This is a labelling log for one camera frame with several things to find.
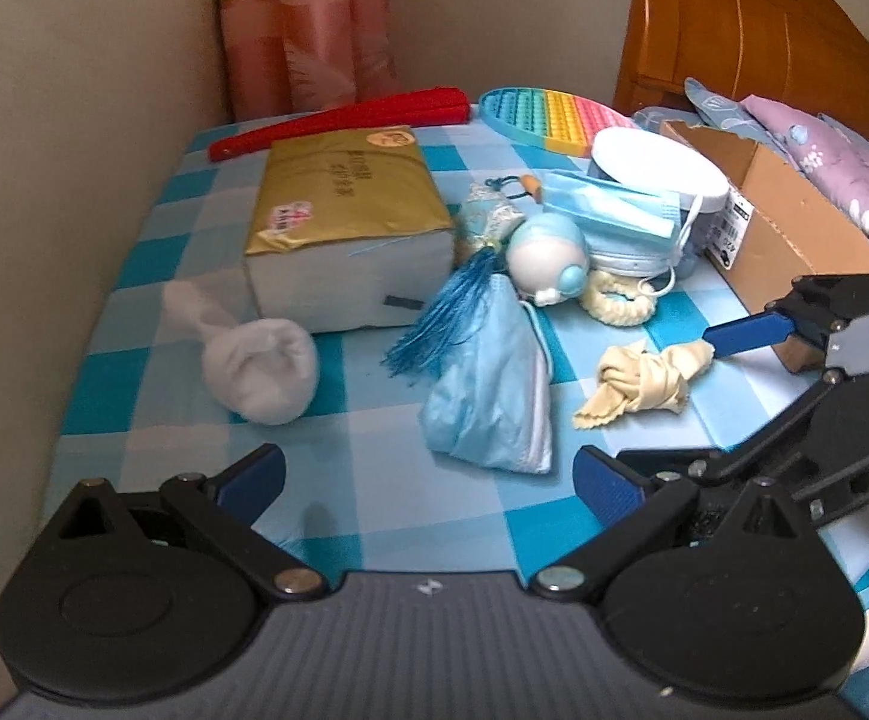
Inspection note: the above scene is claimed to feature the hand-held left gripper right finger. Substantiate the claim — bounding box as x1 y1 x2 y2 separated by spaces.
530 446 817 601

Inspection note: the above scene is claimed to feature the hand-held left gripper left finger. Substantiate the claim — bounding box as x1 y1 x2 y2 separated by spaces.
55 444 328 602

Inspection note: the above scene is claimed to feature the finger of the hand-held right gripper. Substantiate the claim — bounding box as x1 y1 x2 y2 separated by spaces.
618 371 869 503
704 274 869 357

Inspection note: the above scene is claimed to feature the cardboard box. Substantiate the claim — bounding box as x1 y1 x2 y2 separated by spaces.
659 118 869 376

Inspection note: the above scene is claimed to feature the beige cloth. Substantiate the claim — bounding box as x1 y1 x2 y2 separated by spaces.
571 339 714 432

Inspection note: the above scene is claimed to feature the white sock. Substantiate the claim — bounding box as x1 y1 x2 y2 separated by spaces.
160 277 320 425

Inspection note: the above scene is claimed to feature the cream scrunchie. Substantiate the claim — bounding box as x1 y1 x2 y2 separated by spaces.
580 272 664 329

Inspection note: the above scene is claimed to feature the blue face mask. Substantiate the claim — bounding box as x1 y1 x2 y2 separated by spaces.
417 275 555 476
539 169 705 293

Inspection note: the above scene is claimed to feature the round blue and white toy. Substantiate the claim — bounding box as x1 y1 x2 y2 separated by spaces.
505 212 593 306

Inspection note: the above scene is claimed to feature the blue checked tablecloth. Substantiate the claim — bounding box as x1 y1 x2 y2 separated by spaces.
43 120 869 713

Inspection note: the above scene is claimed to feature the purple floral pillow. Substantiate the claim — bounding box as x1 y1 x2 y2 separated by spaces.
738 94 869 278

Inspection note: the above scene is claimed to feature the plastic jar with white lid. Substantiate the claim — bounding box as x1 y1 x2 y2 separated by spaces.
588 126 731 256

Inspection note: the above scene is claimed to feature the blue floral pillow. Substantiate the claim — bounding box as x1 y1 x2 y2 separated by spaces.
684 76 765 143

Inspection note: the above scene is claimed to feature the blue tasselled sachet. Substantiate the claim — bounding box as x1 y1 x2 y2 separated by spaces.
383 178 529 378

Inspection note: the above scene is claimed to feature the rainbow pop bubble toy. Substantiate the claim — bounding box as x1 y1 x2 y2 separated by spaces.
477 86 641 160

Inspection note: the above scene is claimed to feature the gold tissue pack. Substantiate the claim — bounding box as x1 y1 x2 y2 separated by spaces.
243 125 456 335

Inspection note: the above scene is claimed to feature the wooden bed headboard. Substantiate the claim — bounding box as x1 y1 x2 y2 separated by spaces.
612 0 869 143

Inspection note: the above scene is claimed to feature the red folded fan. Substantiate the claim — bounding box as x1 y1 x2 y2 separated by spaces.
208 86 473 164

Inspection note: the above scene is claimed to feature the pink curtain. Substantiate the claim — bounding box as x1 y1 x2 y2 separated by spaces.
213 0 398 121

